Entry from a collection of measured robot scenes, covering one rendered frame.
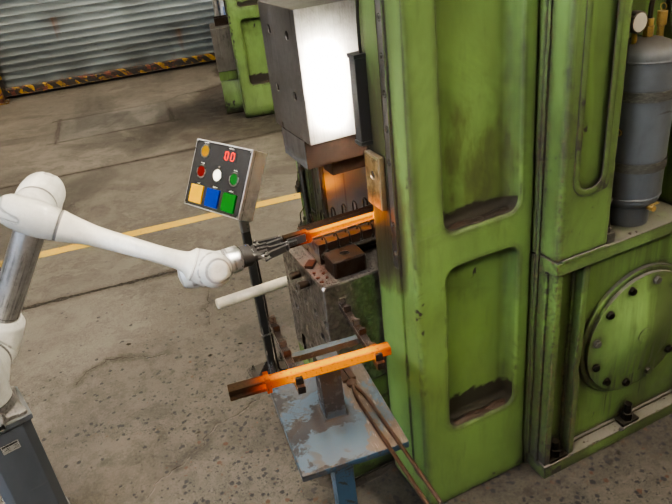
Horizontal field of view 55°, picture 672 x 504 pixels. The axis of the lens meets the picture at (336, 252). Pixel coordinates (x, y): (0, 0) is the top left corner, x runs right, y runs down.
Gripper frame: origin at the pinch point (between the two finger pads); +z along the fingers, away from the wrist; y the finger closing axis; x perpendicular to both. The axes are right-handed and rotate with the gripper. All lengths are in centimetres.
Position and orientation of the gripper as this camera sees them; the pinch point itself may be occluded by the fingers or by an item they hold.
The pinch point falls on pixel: (295, 239)
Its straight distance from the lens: 226.1
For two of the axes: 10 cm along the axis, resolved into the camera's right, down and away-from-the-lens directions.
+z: 9.0, -3.1, 3.2
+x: -1.2, -8.6, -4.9
